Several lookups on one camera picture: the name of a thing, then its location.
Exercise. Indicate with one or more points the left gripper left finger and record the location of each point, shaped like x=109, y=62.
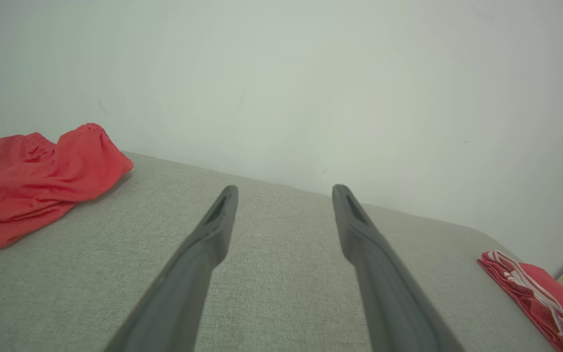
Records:
x=184, y=293

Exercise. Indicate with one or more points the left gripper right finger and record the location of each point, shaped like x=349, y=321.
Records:
x=389, y=303

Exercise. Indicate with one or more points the red basketball jersey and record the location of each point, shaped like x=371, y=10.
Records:
x=555, y=298

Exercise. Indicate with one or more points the plain red shorts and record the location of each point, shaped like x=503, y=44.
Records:
x=32, y=186

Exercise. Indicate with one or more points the grey fabric sofa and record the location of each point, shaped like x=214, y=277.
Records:
x=281, y=293

